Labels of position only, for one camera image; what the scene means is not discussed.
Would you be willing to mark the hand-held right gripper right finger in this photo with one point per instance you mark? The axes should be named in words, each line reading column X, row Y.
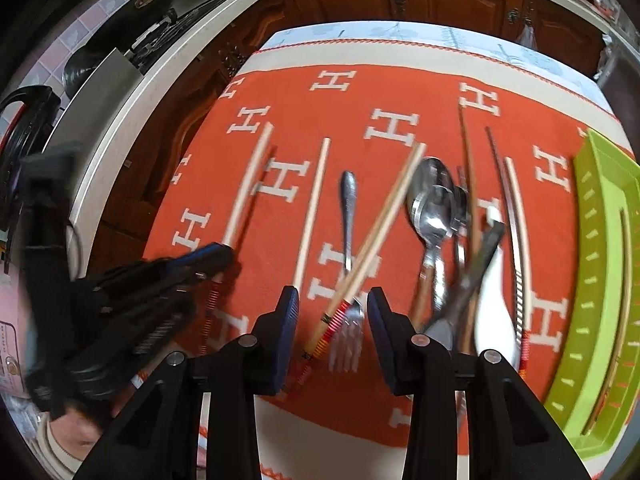
column 387, row 347

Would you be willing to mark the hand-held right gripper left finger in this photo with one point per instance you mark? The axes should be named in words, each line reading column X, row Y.
column 282, row 345

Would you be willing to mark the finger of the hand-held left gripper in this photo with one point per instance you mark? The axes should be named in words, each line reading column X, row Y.
column 210, row 259
column 160, row 325

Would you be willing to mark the pair of wooden chopsticks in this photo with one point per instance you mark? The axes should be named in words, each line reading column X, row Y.
column 357, row 260

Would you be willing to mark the white ceramic spoon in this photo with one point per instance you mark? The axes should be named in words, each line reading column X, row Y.
column 495, row 310

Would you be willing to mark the large silver spoon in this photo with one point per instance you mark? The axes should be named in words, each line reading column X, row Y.
column 432, row 175

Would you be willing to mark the green plastic tray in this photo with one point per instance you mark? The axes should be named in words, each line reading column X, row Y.
column 607, row 185

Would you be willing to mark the person's left forearm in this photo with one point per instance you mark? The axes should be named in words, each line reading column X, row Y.
column 75, row 432

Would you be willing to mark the small silver spoon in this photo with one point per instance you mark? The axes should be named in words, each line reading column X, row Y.
column 460, row 210

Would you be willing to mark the brown wooden chopstick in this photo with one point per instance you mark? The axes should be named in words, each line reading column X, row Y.
column 468, row 185

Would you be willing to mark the stainless steel panel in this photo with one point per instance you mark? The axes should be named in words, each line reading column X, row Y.
column 105, row 90

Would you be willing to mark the orange printed blanket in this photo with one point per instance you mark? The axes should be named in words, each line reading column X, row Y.
column 310, row 95

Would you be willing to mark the gas stove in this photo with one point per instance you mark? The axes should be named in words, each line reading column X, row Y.
column 167, row 35

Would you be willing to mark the black wok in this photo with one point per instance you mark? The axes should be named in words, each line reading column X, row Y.
column 115, row 30

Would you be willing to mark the light blue floral tablecloth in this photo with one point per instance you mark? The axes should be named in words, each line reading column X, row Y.
column 400, row 32

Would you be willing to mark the hanging plastic bag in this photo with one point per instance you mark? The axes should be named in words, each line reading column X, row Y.
column 526, row 36

